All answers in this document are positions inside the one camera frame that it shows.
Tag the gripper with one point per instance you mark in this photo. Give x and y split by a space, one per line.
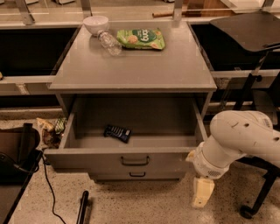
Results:
205 164

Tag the grey top drawer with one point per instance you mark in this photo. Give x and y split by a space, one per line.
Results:
163 128

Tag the grey drawer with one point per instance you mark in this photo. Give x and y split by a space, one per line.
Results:
163 128
125 176

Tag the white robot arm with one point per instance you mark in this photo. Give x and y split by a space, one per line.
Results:
233 135

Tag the grey lower drawer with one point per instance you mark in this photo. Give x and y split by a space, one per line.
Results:
125 176

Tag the grey drawer cabinet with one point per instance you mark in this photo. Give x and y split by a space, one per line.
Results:
179 68

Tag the blue snack bar wrapper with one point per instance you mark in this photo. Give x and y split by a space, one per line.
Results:
117 132

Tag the black pole on floor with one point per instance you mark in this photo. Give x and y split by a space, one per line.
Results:
83 207

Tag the green snack bag on floor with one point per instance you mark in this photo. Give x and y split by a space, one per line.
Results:
60 125

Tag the brown snack bag on floor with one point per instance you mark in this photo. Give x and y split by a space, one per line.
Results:
51 139

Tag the black office chair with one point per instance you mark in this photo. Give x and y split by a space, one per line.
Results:
256 33

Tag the yellow snack bag on floor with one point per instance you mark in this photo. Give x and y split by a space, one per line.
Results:
45 125

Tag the clear plastic bottle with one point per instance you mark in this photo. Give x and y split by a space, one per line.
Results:
109 42

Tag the wooden stick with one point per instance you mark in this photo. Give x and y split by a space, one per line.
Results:
162 14

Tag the white bowl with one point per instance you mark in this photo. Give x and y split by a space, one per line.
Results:
94 24

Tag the black top drawer handle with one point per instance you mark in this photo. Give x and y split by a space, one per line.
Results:
135 162

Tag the black drawer handle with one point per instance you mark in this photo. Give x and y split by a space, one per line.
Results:
135 162
137 174

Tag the black lower drawer handle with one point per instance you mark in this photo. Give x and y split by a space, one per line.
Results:
137 174

